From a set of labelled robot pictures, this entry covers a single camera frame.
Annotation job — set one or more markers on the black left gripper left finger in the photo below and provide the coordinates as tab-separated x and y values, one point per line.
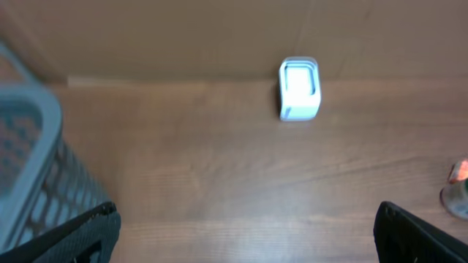
90	237

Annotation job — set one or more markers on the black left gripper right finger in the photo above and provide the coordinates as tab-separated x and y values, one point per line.
401	237

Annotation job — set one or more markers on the green lid jar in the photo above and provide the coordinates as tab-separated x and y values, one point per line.
454	199

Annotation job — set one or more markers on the orange tissue pack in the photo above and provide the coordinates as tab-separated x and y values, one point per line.
458	172

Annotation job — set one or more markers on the grey plastic basket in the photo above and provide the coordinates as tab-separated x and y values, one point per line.
43	183

